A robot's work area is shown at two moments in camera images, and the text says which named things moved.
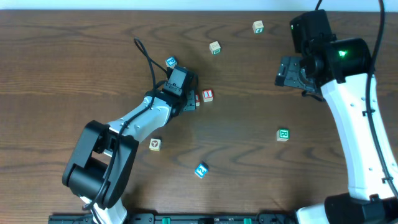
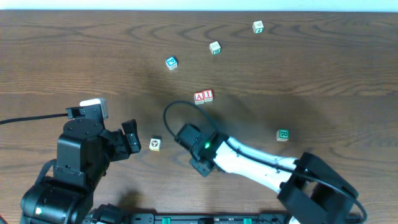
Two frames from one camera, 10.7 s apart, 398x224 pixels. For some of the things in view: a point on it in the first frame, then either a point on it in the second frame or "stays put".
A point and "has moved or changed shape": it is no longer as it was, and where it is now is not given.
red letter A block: [197, 100] has moved or changed shape
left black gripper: [189, 101] -> [123, 143]
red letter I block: [208, 95] stays put
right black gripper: [288, 74] -> [202, 166]
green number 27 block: [214, 47] stays put
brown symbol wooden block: [155, 144] stays put
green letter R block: [283, 135] stays put
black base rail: [181, 218] stays put
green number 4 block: [258, 27] stays put
